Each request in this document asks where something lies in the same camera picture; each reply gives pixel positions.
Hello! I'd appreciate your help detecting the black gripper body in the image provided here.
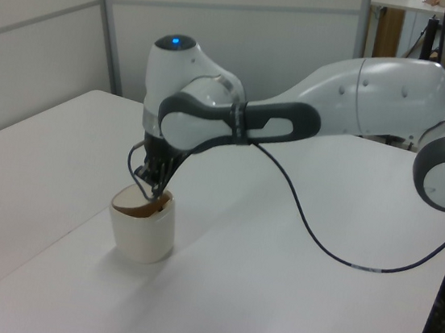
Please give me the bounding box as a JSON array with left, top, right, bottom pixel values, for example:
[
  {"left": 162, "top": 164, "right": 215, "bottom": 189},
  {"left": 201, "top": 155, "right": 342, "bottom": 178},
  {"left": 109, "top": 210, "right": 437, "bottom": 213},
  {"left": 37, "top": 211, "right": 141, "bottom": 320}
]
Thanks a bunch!
[{"left": 139, "top": 131, "right": 189, "bottom": 180}]

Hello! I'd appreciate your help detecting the beige swing lid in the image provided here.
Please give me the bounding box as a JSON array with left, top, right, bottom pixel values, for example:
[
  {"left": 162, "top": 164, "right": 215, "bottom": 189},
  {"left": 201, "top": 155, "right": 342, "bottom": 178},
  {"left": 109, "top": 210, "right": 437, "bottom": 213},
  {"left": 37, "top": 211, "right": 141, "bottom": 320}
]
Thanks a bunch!
[{"left": 111, "top": 182, "right": 164, "bottom": 214}]

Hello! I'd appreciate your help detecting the small white trash can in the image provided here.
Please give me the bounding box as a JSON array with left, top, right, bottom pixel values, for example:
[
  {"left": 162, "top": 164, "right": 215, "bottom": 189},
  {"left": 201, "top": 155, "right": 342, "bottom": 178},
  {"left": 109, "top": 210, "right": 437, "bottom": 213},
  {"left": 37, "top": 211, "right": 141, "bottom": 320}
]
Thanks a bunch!
[{"left": 102, "top": 181, "right": 182, "bottom": 268}]

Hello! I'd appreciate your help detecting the black stand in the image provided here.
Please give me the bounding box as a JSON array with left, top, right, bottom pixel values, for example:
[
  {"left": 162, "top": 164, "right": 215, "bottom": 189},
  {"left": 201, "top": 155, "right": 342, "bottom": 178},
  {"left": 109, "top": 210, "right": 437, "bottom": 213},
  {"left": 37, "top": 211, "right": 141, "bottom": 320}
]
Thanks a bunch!
[{"left": 410, "top": 13, "right": 445, "bottom": 64}]

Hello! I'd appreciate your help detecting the thin black gripper cable loop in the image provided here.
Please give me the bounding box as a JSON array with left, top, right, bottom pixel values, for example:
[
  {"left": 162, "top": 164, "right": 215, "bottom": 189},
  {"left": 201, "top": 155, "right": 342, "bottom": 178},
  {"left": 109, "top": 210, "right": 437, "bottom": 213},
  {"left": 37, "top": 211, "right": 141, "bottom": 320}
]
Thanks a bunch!
[{"left": 122, "top": 138, "right": 169, "bottom": 204}]

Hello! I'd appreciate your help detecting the black velcro strap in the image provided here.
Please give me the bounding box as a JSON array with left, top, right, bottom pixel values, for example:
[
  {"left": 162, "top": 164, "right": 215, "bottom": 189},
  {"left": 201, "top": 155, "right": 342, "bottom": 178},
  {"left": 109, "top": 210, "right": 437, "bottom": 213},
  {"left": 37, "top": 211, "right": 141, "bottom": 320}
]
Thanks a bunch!
[{"left": 224, "top": 99, "right": 256, "bottom": 149}]

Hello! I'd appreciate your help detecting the grey partition post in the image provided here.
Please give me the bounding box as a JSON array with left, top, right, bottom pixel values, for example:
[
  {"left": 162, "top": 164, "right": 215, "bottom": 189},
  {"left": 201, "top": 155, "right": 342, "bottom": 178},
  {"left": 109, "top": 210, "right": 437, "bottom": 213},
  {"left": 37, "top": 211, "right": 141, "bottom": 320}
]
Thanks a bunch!
[{"left": 79, "top": 0, "right": 135, "bottom": 98}]

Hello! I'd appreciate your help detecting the long black hanging cable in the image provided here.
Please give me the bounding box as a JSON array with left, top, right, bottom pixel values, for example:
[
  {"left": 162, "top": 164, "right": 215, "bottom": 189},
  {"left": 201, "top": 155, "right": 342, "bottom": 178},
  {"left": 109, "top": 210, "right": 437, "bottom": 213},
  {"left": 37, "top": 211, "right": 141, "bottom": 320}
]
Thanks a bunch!
[{"left": 234, "top": 139, "right": 445, "bottom": 282}]

